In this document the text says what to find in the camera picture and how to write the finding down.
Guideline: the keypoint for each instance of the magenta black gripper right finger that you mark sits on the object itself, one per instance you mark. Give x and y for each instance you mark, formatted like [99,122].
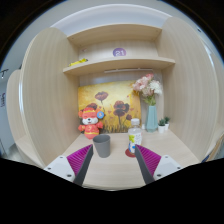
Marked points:
[148,162]

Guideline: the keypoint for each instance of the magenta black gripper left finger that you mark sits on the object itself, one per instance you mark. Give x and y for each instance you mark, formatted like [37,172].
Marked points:
[79,162]

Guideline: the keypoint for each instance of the clear plastic water bottle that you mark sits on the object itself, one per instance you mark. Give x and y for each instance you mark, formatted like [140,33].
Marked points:
[134,134]

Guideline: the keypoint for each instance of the red round coaster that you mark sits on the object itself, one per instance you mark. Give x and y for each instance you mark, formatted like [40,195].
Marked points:
[129,154]

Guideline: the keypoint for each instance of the grey plastic cup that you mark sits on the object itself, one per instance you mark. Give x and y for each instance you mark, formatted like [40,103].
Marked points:
[102,145]

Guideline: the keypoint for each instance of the red fortune plush toy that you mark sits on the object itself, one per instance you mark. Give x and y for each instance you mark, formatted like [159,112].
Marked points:
[91,122]

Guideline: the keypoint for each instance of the teal ribbed vase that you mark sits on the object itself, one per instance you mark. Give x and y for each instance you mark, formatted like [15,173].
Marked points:
[151,119]

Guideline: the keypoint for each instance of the small potted succulent left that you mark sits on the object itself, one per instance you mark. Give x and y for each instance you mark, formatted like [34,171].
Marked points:
[161,126]

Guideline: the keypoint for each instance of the small potted succulent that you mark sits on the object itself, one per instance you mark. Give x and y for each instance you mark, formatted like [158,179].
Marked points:
[161,126]
[167,119]

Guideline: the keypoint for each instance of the small potted succulent right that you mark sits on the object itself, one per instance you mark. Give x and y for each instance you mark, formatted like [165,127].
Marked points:
[167,119]

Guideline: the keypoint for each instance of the yellow poppy flower painting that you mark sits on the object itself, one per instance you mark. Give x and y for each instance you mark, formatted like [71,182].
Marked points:
[117,100]

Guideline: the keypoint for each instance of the pink white flower bouquet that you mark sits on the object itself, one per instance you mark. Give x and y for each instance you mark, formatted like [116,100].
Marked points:
[149,88]

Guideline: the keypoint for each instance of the wooden desk shelf unit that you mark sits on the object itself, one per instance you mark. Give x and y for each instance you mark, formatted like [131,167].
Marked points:
[42,96]

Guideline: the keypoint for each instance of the white light bar under shelf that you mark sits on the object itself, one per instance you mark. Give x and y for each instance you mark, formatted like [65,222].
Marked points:
[127,70]

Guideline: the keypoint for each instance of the yellow object on shelf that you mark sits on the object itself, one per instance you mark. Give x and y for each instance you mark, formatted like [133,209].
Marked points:
[78,62]

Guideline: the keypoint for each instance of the purple round number sticker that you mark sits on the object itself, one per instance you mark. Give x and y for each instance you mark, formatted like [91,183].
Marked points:
[119,52]

